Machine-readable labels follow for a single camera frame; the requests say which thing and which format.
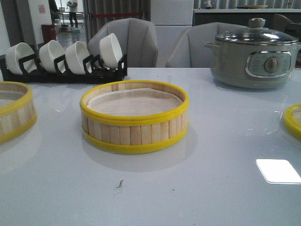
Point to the grey chair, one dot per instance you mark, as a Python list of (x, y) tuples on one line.
[(137, 38), (190, 51)]

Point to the glass pot lid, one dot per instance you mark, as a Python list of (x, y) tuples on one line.
[(256, 33)]

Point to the red bin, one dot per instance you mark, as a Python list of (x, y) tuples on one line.
[(48, 32)]

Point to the white bowl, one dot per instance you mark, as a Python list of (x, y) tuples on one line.
[(75, 54), (48, 53), (15, 53), (110, 50)]

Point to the black bowl rack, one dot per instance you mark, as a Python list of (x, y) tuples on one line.
[(94, 71)]

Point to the grey electric cooking pot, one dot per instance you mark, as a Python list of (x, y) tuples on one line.
[(253, 66)]

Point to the person in background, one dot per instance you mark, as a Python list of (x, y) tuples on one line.
[(73, 9)]

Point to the left grey chair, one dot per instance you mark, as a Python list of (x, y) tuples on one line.
[(137, 38)]

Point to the right grey chair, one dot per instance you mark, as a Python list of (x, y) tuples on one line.
[(190, 51)]

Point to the white steamer liner cloth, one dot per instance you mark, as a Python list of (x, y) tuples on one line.
[(134, 102)]

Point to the white cabinet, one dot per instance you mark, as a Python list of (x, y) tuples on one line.
[(170, 17)]

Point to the bamboo steamer drawer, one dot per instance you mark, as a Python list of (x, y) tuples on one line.
[(17, 110), (137, 134)]

